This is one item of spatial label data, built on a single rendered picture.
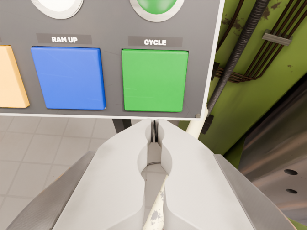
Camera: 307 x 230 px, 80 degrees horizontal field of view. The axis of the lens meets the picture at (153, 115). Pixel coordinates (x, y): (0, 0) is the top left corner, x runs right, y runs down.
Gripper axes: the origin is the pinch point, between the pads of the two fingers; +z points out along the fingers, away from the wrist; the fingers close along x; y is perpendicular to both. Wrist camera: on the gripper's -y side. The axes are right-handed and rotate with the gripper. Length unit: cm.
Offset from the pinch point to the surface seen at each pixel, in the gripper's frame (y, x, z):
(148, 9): -6.8, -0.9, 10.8
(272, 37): -3.0, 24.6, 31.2
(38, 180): 84, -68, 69
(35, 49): -2.6, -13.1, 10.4
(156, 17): -6.2, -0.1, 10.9
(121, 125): 22.4, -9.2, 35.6
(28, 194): 88, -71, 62
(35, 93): 2.8, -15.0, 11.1
